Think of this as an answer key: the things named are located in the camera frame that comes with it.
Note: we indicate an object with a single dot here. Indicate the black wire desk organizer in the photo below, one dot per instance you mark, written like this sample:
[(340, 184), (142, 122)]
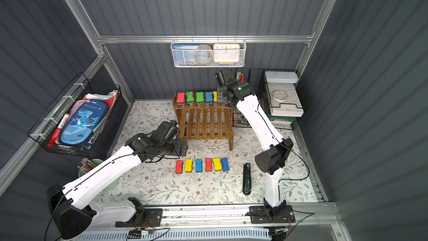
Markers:
[(255, 77)]

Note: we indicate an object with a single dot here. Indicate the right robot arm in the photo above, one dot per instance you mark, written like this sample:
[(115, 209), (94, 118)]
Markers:
[(275, 148)]

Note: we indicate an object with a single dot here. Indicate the light blue eraser row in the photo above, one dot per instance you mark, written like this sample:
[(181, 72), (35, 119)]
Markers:
[(198, 165), (209, 97)]

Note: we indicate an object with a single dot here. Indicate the yellow alarm clock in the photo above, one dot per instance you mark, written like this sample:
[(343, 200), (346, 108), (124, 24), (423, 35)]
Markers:
[(226, 53)]

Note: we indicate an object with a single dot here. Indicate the blue dinosaur pencil case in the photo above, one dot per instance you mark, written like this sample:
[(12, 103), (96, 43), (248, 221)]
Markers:
[(80, 127)]

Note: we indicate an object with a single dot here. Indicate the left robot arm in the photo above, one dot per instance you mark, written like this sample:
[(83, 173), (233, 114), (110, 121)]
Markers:
[(72, 206)]

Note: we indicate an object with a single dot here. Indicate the green eraser top row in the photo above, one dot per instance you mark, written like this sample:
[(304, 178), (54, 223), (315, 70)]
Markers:
[(200, 97), (190, 97)]

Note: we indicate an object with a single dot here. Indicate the light blue eraser top row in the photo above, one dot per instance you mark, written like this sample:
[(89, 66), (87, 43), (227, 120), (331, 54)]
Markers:
[(209, 97)]

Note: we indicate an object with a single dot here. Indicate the light blue eraser bottom row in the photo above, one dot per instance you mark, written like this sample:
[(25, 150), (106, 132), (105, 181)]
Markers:
[(198, 165)]

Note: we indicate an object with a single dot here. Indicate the yellow eraser bottom row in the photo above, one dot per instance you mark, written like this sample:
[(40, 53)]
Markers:
[(189, 165), (217, 164)]

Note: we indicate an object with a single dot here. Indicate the wooden two-tier shelf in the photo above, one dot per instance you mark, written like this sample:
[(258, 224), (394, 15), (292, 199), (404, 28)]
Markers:
[(204, 121)]

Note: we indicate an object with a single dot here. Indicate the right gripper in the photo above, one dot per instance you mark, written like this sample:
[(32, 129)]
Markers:
[(223, 84)]

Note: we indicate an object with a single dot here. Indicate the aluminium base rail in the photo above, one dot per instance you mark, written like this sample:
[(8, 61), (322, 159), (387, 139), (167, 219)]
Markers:
[(240, 222)]

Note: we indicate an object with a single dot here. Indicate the blue box in basket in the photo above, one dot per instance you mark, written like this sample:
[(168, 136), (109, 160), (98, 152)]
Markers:
[(184, 54)]

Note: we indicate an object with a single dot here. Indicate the black wire wall basket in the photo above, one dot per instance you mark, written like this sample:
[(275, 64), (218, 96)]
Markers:
[(72, 97)]

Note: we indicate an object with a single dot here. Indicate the black stapler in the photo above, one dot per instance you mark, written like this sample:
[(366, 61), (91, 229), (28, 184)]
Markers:
[(247, 183)]

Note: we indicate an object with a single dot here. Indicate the yellow eraser row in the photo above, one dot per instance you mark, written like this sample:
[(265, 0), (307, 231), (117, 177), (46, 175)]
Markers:
[(217, 164), (189, 165), (215, 96)]

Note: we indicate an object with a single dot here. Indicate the grey tape roll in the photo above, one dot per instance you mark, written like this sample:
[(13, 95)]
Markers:
[(203, 54)]

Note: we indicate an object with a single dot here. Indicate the yellow eraser top row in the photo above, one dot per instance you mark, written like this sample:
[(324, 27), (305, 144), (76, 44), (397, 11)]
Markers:
[(215, 96)]

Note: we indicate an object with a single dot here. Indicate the red eraser top row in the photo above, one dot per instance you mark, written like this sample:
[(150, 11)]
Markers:
[(181, 98)]

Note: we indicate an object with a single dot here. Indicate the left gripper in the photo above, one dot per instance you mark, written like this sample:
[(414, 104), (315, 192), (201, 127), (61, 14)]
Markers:
[(180, 145)]

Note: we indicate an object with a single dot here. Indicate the red marker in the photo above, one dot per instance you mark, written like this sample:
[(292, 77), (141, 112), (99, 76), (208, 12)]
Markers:
[(57, 133)]

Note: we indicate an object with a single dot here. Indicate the red eraser row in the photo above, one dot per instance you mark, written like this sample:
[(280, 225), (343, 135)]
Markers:
[(179, 167), (181, 98), (208, 164)]

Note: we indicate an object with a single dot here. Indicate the red eraser bottom row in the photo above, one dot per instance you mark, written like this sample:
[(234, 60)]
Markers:
[(208, 164), (179, 167)]

